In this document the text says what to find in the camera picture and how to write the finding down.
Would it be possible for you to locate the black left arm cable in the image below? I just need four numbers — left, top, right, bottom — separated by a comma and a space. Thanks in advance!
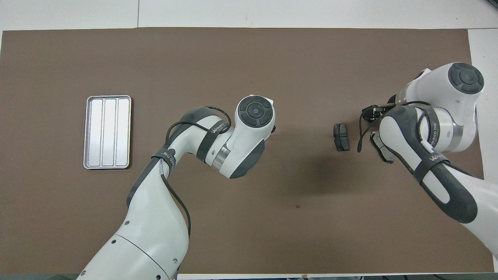
160, 106, 232, 238

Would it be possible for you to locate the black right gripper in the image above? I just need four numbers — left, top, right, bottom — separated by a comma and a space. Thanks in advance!
361, 104, 389, 122

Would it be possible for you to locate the brown table mat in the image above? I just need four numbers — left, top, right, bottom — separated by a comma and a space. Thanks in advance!
0, 27, 494, 275

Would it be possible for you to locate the rectangular grey brake pad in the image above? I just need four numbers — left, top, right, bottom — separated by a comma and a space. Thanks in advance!
333, 123, 350, 152

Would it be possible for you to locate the silver metal tray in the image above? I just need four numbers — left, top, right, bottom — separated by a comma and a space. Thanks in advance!
83, 95, 132, 170

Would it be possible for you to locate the curved grey brake pad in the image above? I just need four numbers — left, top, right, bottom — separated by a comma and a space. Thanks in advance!
370, 131, 394, 164

